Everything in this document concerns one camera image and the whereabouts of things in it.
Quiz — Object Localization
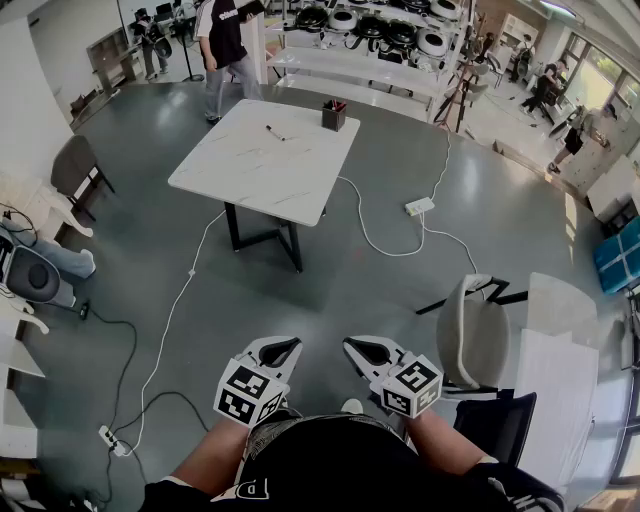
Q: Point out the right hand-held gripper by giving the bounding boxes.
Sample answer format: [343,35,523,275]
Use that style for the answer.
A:
[342,334,445,420]

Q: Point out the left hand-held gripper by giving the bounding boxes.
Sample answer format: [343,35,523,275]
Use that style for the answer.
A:
[213,335,304,429]

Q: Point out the person's left forearm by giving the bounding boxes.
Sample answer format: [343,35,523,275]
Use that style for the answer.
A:
[168,412,251,494]

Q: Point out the person's right forearm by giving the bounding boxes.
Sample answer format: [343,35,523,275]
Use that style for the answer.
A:
[401,405,490,469]

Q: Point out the person's patterned shorts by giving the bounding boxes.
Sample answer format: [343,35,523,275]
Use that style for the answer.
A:
[244,407,419,466]

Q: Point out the beige shell chair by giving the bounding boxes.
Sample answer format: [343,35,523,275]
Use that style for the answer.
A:
[435,273,512,401]

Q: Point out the person's black shirt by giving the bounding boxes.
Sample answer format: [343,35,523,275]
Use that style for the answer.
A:
[143,415,566,512]

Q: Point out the white power strip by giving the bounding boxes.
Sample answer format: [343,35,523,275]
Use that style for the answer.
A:
[97,424,129,458]
[404,196,435,218]

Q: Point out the white marble table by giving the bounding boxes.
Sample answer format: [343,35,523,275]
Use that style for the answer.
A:
[167,98,362,275]

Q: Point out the dark square pen holder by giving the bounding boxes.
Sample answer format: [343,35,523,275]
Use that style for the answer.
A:
[321,105,348,133]

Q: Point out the grey round device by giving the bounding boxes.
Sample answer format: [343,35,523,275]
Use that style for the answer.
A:
[0,244,76,307]

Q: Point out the blue box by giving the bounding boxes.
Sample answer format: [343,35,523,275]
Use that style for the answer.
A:
[592,216,640,297]

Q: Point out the wooden easel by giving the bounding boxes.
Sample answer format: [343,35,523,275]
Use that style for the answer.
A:
[432,59,489,134]

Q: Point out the grey padded chair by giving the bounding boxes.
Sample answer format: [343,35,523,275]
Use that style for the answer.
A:
[50,134,117,222]

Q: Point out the white shelf rack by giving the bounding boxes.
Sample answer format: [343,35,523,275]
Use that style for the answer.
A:
[264,0,476,124]

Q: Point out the black floor stand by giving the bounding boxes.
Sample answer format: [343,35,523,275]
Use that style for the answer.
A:
[180,0,206,84]

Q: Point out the row of black white helmets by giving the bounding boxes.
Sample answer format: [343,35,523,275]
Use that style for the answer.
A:
[294,0,459,69]

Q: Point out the grey low shelf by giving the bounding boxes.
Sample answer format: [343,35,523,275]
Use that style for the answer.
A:
[87,27,146,94]

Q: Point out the white cable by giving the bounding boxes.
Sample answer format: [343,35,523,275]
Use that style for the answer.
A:
[335,175,426,257]
[119,208,227,457]
[430,130,453,201]
[421,224,480,277]

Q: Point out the black cable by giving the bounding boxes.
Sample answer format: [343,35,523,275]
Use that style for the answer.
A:
[79,312,139,441]
[112,391,210,441]

